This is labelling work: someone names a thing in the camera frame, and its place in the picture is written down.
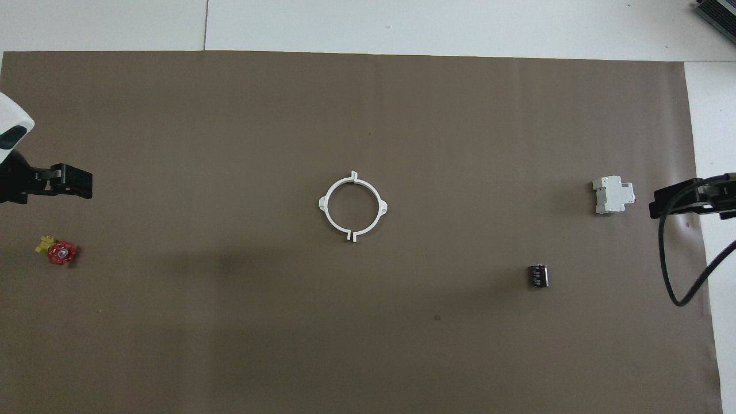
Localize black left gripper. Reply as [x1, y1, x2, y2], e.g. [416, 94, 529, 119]
[0, 148, 93, 205]

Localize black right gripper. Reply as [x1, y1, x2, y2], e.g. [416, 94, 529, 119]
[649, 172, 736, 220]

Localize white half pipe clamp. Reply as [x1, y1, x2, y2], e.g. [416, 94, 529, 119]
[352, 172, 389, 243]
[318, 171, 355, 242]

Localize white circuit breaker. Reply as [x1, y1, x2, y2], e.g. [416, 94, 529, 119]
[592, 175, 637, 215]

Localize grey ribbed metal device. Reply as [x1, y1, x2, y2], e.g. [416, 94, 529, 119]
[693, 0, 736, 29]

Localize brown paper table mat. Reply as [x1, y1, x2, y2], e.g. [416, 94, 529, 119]
[0, 51, 724, 414]

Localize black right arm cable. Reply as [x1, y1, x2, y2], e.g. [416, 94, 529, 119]
[659, 178, 736, 306]

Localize red handle brass valve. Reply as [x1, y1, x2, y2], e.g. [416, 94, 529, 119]
[35, 235, 79, 266]

